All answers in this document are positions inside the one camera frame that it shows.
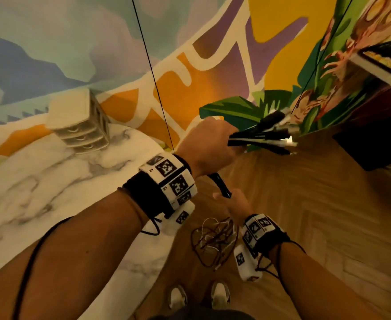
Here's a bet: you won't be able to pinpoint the person's left hand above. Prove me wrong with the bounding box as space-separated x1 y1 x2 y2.
176 116 247 179

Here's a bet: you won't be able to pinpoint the person's right hand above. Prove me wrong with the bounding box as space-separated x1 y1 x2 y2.
213 188 255 227

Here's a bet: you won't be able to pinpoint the black cable end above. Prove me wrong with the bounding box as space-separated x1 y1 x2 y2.
208 172 232 199

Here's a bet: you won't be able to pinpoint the bundle of black white cables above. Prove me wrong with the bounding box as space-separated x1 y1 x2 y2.
227 110 299 156

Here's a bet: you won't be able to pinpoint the person's right forearm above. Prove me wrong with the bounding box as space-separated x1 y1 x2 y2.
269 241 384 320

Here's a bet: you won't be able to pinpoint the person's left forearm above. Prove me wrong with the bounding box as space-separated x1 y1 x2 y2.
0 188 149 320

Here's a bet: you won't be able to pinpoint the right wrist marker tracker band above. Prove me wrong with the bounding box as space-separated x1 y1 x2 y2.
234 214 291 282

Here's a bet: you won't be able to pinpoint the wrist marker tracker band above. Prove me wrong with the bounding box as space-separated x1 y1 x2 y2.
122 153 198 236
234 214 291 282

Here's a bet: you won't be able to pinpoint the left wrist marker tracker band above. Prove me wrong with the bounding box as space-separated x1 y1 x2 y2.
122 153 198 236

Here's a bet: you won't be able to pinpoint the person's right shoe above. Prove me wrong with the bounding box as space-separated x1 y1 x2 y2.
210 281 231 310

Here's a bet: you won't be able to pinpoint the person's shoe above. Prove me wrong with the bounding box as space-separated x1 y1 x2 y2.
210 281 231 310
168 285 188 310

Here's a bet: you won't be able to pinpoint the person's left shoe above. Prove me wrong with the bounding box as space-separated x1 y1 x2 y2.
168 285 188 310

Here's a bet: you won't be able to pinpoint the person's dark shorts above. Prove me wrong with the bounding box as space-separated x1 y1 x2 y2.
149 305 257 320

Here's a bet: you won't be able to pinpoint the white drawer organizer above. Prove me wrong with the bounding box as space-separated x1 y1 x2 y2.
45 88 111 155

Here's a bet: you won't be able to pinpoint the dark cabinet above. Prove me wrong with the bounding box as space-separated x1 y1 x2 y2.
332 86 391 172

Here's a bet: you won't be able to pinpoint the white shelf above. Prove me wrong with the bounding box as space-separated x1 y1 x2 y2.
349 53 391 97

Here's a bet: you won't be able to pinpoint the black food tray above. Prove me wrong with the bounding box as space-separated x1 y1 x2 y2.
358 37 391 79

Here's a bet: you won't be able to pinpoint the tangle of cables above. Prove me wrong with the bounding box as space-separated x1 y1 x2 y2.
190 216 240 271

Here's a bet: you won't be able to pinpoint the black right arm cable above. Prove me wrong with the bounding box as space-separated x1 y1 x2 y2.
257 241 307 290

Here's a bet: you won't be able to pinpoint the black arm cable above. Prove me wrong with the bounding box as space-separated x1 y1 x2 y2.
257 241 307 290
11 216 73 320

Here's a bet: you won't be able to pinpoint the thin black hanging cord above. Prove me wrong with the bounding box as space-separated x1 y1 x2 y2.
130 0 176 154
290 0 356 114

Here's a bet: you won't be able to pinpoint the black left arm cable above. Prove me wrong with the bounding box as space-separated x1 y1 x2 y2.
11 216 73 320

